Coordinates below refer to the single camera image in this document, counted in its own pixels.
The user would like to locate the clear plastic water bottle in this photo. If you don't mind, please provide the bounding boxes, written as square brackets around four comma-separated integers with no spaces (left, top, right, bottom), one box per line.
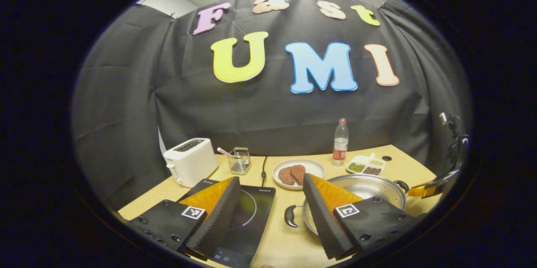
[332,118,349,166]

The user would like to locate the white divided dish of beans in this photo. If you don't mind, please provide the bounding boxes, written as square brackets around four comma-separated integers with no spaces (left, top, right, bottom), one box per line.
[346,153,386,176]

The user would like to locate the white round plate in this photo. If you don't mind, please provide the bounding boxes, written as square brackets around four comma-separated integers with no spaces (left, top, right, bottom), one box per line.
[272,159,326,190]

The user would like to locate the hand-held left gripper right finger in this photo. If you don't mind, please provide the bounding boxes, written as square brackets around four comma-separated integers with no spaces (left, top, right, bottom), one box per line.
[302,173,422,260]

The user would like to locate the brown meat patty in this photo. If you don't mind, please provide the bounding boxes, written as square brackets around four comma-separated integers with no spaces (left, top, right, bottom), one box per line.
[278,167,295,186]
[290,164,307,185]

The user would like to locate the white toaster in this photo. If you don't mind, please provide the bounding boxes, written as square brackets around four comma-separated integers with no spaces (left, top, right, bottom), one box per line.
[163,138,219,188]

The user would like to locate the black induction cooktop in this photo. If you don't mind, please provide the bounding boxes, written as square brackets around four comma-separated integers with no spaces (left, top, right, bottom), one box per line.
[178,178,276,268]

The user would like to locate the steel pot with black handles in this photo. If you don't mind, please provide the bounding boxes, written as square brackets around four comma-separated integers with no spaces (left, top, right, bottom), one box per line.
[284,174,409,236]

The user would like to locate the wire mesh basket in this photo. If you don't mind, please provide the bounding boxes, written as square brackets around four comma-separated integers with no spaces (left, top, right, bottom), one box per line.
[228,147,252,175]

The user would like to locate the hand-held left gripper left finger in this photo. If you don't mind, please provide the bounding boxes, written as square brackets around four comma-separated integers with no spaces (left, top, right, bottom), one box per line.
[128,176,242,260]

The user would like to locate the black backdrop cloth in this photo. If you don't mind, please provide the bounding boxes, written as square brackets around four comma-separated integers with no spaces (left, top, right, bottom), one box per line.
[71,0,474,212]

